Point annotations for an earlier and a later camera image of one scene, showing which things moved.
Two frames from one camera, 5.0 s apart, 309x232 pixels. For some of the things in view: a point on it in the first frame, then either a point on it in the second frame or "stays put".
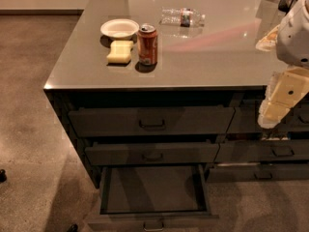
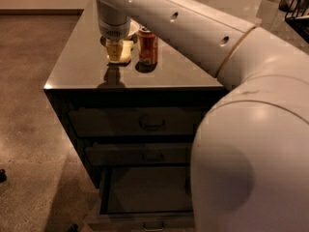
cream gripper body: [294, 39] → [113, 31]
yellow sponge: [120, 51] stays put
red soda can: [148, 44] stays put
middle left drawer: [152, 153] stays put
